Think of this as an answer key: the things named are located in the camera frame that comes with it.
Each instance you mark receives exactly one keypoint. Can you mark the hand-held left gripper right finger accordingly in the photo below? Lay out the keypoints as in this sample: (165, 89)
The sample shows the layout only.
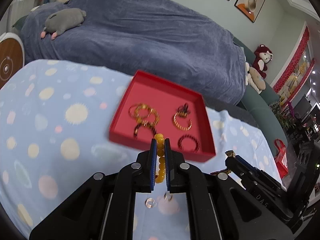
(168, 165)

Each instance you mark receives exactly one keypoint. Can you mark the green potted plant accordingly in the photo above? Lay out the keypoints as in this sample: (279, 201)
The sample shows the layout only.
(282, 115)

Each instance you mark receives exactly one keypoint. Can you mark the red patterned wall trim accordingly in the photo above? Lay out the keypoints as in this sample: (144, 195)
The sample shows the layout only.
(291, 72)

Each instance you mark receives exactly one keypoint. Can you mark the red cardboard box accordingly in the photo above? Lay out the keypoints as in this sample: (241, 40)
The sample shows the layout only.
(162, 97)

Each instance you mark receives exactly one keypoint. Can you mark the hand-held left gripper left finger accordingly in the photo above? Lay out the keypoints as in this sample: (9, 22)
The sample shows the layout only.
(153, 165)

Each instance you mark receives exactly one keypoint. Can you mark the red monkey plush toy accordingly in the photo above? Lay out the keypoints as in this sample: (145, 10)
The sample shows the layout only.
(261, 60)

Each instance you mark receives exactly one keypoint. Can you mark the framed picture with orange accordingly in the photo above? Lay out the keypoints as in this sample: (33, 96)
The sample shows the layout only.
(250, 1)

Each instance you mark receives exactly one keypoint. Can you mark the light blue printed tablecloth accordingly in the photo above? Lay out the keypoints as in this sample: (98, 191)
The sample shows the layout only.
(62, 120)

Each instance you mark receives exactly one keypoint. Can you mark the teal sofa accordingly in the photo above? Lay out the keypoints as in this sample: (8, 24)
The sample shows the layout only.
(262, 107)

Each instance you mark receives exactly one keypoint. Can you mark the round white wooden-top table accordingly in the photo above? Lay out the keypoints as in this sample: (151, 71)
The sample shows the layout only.
(8, 62)

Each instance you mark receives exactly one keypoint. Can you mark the black speaker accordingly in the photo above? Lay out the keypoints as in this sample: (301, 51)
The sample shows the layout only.
(303, 157)

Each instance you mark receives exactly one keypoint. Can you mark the white curtain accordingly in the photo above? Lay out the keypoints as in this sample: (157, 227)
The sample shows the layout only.
(22, 7)

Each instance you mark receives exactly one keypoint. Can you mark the grey plush toy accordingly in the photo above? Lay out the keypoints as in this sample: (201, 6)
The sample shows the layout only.
(65, 20)

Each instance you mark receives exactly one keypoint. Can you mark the blue sofa blanket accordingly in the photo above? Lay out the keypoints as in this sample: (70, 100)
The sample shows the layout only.
(140, 35)

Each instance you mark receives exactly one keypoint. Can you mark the red shopping bag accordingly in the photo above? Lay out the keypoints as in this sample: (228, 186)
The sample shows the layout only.
(281, 158)

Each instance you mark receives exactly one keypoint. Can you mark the beige spotted plush cushion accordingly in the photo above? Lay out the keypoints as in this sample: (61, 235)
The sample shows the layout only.
(257, 78)

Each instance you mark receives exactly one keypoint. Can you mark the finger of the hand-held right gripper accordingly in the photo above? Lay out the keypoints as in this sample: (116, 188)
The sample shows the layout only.
(247, 165)
(237, 171)

